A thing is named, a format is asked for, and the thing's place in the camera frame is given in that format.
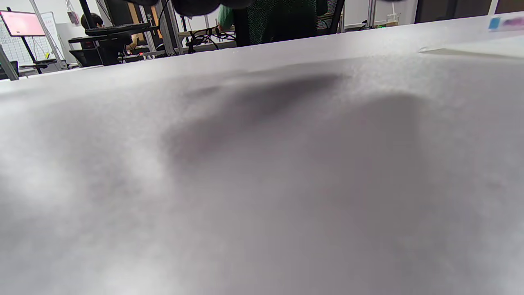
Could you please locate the blue pink permanent marker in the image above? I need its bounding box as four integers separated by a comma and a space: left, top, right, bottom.
488, 14, 524, 32

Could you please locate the person's left hand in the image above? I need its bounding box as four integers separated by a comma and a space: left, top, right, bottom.
123, 0, 254, 17

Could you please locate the black equipment stand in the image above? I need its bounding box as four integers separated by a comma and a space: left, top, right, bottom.
68, 0, 164, 66

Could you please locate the pink screen monitor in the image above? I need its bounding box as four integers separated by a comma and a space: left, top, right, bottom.
0, 10, 46, 37

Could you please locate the white lined letter paper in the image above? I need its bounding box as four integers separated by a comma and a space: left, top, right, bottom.
418, 35, 524, 60

